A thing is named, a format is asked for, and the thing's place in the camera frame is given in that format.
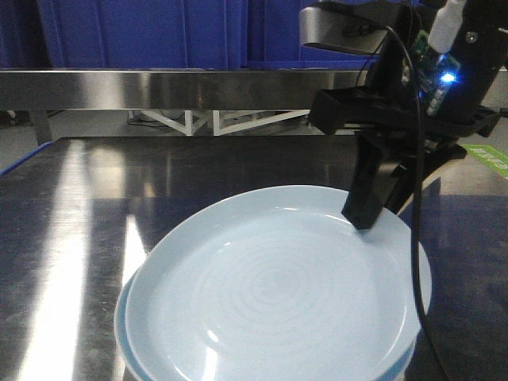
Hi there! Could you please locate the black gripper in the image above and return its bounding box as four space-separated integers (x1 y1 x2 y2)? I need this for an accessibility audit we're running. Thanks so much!
309 23 501 230

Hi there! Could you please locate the light blue plate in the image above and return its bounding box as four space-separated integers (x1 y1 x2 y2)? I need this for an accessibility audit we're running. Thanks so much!
124 186 420 380
114 279 416 380

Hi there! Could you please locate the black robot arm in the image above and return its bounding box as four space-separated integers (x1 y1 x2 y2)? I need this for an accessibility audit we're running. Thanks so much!
299 1 507 229

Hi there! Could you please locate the green floor sign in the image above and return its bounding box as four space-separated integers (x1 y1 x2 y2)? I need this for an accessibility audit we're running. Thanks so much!
463 144 508 177

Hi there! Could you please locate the green circuit board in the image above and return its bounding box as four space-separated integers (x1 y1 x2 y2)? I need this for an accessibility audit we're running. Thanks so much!
410 29 461 117

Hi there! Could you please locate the white usb plug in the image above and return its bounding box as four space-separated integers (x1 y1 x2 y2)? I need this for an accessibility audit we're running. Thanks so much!
427 0 467 54

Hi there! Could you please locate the large blue crate middle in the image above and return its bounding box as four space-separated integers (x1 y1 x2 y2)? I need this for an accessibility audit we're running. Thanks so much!
240 0 382 71

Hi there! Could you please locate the large blue crate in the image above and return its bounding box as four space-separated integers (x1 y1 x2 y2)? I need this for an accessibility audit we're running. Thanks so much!
240 0 382 71
1 1 247 70

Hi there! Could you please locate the large blue crate left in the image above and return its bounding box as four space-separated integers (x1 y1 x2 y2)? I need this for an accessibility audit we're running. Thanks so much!
1 1 247 70

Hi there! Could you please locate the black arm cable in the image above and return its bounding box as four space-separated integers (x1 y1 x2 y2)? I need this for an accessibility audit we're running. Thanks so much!
380 24 455 381

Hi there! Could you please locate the white metal frame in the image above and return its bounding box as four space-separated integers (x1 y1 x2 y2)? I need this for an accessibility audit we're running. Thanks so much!
127 110 310 137

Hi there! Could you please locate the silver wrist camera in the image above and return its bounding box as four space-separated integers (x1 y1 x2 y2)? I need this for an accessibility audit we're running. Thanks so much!
298 1 400 56

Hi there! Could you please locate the left steel shelf post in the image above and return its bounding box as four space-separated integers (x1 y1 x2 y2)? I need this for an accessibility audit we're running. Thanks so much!
29 110 52 145

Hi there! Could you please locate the stainless steel shelf rail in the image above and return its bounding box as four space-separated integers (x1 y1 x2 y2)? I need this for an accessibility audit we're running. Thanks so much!
1 69 365 111

